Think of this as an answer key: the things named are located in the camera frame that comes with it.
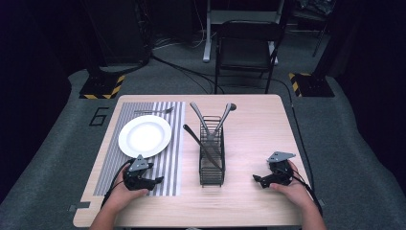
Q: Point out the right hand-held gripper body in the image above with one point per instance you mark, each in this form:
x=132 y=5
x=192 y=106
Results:
x=281 y=172

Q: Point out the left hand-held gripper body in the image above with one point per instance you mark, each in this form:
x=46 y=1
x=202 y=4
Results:
x=138 y=175

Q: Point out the person's right hand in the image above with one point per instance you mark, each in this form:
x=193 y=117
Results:
x=297 y=190

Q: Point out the person's left hand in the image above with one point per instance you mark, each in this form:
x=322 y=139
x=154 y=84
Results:
x=123 y=195

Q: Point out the grey striped placemat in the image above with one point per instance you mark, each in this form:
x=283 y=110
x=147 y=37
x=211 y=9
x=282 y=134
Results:
x=174 y=153

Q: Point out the white round plate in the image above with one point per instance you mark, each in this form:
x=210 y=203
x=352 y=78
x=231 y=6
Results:
x=144 y=136

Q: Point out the grey tape strip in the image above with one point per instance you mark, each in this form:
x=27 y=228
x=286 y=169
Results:
x=79 y=206

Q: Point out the black base with hazard stripes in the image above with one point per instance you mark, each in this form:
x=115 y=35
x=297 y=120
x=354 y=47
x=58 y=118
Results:
x=314 y=85
x=100 y=86

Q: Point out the black folding chair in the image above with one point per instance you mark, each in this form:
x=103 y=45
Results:
x=245 y=48

